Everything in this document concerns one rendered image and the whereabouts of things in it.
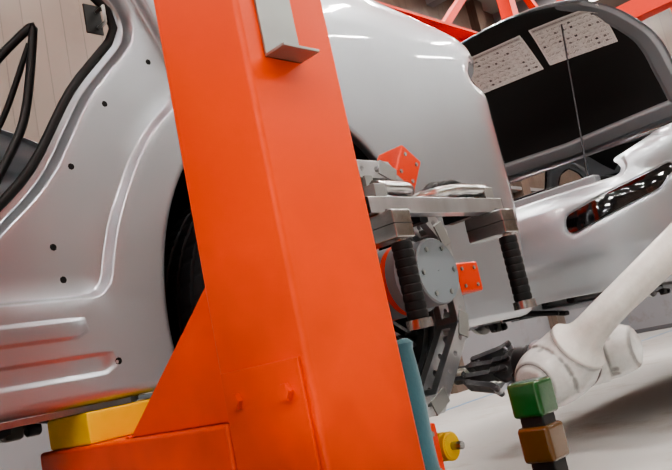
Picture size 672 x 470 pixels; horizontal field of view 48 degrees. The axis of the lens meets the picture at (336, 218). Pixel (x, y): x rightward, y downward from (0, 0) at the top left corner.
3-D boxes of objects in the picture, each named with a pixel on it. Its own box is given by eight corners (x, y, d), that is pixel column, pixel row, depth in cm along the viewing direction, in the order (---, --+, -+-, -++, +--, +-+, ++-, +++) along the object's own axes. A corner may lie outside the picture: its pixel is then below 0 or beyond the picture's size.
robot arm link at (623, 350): (566, 326, 153) (535, 340, 143) (640, 311, 142) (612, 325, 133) (582, 378, 151) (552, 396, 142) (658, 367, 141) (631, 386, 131)
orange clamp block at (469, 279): (435, 299, 176) (457, 296, 182) (463, 292, 171) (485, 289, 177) (428, 270, 177) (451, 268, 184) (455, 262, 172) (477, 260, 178)
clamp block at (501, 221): (482, 243, 158) (476, 218, 159) (519, 231, 152) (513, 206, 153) (468, 243, 155) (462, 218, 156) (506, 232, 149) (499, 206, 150)
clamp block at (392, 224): (377, 249, 134) (370, 220, 134) (416, 236, 128) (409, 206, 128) (357, 250, 130) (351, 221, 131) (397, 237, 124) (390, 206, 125)
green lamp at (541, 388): (530, 413, 89) (521, 379, 90) (560, 409, 87) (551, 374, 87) (512, 420, 86) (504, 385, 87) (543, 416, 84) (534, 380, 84)
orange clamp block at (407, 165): (389, 201, 174) (396, 172, 179) (416, 191, 168) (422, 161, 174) (369, 184, 170) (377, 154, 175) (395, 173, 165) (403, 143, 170)
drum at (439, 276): (387, 323, 160) (373, 258, 162) (469, 303, 146) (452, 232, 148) (342, 331, 150) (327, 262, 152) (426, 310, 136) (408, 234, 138)
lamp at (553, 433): (541, 456, 88) (532, 422, 89) (572, 454, 86) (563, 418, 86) (523, 465, 85) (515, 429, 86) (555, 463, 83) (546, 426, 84)
